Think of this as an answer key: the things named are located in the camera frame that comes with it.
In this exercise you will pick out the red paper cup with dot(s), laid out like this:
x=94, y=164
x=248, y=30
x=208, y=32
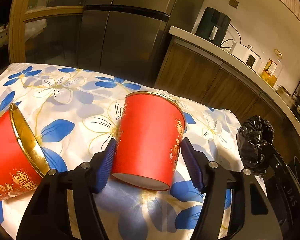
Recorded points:
x=22, y=162
x=148, y=141

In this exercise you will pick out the blue floral tablecloth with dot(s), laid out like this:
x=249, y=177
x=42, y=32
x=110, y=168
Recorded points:
x=74, y=113

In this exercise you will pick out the wall power socket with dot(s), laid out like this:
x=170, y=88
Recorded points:
x=234, y=3

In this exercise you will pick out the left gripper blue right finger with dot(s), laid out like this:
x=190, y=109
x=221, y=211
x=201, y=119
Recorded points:
x=192, y=165

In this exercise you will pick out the stainless steel bowl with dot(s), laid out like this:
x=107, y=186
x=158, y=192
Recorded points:
x=285, y=96

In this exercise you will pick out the wooden glass door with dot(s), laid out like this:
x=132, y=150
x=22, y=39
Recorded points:
x=32, y=20

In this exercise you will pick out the wooden lower cabinet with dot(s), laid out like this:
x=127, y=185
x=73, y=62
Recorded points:
x=193, y=73

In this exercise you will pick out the black air fryer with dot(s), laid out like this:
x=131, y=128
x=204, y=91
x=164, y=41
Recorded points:
x=213, y=26

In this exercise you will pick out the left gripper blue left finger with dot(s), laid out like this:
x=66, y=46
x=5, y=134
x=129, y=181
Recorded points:
x=103, y=162

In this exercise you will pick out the white rice cooker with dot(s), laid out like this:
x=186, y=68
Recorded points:
x=246, y=55

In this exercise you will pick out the cooking oil bottle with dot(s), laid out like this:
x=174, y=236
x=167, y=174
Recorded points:
x=273, y=68

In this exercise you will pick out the dark grey refrigerator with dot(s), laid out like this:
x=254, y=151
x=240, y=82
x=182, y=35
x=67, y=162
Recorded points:
x=129, y=38

